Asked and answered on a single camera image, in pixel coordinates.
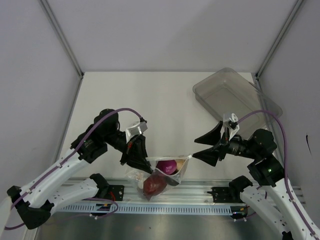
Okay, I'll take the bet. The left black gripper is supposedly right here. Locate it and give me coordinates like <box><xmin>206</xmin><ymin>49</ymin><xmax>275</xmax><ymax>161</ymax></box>
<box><xmin>104</xmin><ymin>129</ymin><xmax>154</xmax><ymax>174</ymax></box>

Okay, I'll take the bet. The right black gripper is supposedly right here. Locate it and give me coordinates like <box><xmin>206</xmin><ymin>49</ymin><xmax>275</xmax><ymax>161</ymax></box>
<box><xmin>192</xmin><ymin>120</ymin><xmax>258</xmax><ymax>166</ymax></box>

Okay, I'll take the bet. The dark red apple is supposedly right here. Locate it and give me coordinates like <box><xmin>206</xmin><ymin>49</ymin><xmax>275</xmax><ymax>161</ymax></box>
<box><xmin>143</xmin><ymin>175</ymin><xmax>167</xmax><ymax>196</ymax></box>

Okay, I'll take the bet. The clear zip top bag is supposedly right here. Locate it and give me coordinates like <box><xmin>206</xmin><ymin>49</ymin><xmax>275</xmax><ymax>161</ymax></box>
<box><xmin>126</xmin><ymin>154</ymin><xmax>192</xmax><ymax>201</ymax></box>

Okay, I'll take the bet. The purple onion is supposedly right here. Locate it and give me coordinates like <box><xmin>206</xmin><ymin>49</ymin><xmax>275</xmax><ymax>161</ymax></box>
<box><xmin>156</xmin><ymin>159</ymin><xmax>177</xmax><ymax>175</ymax></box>

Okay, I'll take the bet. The small beige mushroom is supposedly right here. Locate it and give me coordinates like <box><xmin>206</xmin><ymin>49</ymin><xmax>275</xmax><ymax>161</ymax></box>
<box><xmin>176</xmin><ymin>159</ymin><xmax>186</xmax><ymax>172</ymax></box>

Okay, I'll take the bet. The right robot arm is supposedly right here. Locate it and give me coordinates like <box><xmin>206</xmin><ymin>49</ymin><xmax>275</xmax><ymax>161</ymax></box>
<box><xmin>192</xmin><ymin>121</ymin><xmax>320</xmax><ymax>240</ymax></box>

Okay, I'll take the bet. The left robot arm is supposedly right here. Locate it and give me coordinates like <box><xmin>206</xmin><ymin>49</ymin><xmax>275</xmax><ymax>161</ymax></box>
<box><xmin>7</xmin><ymin>108</ymin><xmax>152</xmax><ymax>230</ymax></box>

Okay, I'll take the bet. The clear plastic bin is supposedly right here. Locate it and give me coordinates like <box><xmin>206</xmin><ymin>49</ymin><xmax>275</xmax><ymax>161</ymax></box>
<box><xmin>192</xmin><ymin>67</ymin><xmax>283</xmax><ymax>121</ymax></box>

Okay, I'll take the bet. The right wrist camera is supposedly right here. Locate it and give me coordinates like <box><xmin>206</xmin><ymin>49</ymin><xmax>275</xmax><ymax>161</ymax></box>
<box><xmin>222</xmin><ymin>113</ymin><xmax>240</xmax><ymax>140</ymax></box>

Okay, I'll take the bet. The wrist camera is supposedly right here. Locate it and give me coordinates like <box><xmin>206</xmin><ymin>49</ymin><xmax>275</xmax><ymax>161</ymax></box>
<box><xmin>124</xmin><ymin>120</ymin><xmax>148</xmax><ymax>143</ymax></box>
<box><xmin>222</xmin><ymin>113</ymin><xmax>240</xmax><ymax>140</ymax></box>

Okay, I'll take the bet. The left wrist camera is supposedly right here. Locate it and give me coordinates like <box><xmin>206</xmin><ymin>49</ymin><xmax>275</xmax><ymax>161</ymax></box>
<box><xmin>124</xmin><ymin>120</ymin><xmax>148</xmax><ymax>143</ymax></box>

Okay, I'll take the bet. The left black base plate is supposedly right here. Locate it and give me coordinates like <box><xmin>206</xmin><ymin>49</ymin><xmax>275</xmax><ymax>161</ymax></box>
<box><xmin>104</xmin><ymin>185</ymin><xmax>125</xmax><ymax>202</ymax></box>

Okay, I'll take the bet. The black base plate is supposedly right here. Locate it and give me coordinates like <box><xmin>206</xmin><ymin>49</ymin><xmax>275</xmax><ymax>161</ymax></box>
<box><xmin>207</xmin><ymin>186</ymin><xmax>242</xmax><ymax>204</ymax></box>
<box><xmin>104</xmin><ymin>185</ymin><xmax>125</xmax><ymax>202</ymax></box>

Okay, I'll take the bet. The aluminium mounting rail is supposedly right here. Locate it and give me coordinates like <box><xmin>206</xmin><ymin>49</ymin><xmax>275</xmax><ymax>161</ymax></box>
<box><xmin>33</xmin><ymin>177</ymin><xmax>307</xmax><ymax>207</ymax></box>

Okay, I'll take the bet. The slotted cable duct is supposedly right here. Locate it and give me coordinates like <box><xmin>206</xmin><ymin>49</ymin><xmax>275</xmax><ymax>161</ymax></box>
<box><xmin>58</xmin><ymin>202</ymin><xmax>247</xmax><ymax>216</ymax></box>

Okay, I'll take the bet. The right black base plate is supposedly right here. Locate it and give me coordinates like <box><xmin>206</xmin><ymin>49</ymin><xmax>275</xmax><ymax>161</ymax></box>
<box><xmin>207</xmin><ymin>186</ymin><xmax>242</xmax><ymax>204</ymax></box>

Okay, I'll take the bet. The right aluminium frame post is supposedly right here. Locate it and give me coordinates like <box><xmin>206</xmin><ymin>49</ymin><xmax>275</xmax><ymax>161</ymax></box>
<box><xmin>255</xmin><ymin>0</ymin><xmax>307</xmax><ymax>81</ymax></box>

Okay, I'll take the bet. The aluminium frame post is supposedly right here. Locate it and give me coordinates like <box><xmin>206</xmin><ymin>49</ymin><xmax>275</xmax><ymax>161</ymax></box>
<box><xmin>37</xmin><ymin>0</ymin><xmax>85</xmax><ymax>78</ymax></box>
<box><xmin>255</xmin><ymin>0</ymin><xmax>307</xmax><ymax>81</ymax></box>

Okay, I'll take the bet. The left aluminium frame post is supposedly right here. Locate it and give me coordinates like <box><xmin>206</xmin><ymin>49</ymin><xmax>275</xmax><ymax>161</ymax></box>
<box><xmin>37</xmin><ymin>0</ymin><xmax>85</xmax><ymax>78</ymax></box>

